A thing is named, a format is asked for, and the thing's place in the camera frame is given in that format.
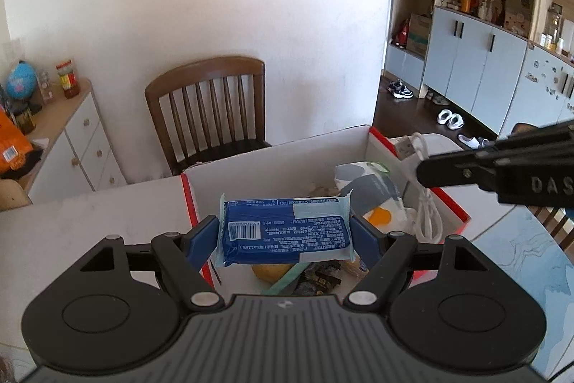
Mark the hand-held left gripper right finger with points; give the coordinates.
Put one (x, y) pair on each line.
(365, 239)

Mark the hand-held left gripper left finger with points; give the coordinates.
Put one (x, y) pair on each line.
(202, 239)

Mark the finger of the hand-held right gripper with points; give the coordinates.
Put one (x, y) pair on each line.
(538, 138)
(448, 174)

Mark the white grey tissue pack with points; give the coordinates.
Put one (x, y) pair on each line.
(372, 185)

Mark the dark snack packet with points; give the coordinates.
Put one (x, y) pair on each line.
(314, 282)

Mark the blue wet wipes packet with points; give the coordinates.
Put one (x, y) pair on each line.
(287, 235)

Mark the mint green packet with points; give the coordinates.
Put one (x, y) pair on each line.
(282, 282)

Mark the red cardboard box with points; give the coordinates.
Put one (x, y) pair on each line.
(287, 163)

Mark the pale slippers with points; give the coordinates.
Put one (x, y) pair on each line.
(468, 141)

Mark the brown wooden chair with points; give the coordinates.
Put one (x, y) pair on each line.
(202, 69)
(551, 226)

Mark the white refrigerator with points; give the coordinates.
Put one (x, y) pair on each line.
(538, 96)

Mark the white shoe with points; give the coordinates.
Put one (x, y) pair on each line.
(455, 122)
(444, 117)

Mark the grey shoes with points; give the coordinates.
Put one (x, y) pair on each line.
(437, 98)

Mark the black white sneakers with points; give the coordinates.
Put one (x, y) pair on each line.
(400, 90)

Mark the glass jar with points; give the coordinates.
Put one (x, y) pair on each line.
(554, 26)

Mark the dark animal figurine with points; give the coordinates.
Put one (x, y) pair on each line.
(500, 11)

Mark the white wooden sideboard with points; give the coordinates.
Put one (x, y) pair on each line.
(89, 149)

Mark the red bag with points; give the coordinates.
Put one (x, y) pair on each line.
(402, 34)

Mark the orange bottle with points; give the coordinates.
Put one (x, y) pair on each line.
(469, 3)

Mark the red lid sauce jar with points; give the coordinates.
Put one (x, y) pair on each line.
(68, 80)

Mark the orange snack bag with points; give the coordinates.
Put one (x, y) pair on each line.
(13, 145)

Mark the dark jar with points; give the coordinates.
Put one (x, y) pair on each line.
(24, 118)

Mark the small clear bottle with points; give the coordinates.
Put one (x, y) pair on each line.
(45, 87)

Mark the blue globe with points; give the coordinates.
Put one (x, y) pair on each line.
(22, 78)

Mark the grey wall cabinet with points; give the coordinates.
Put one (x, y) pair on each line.
(466, 60)

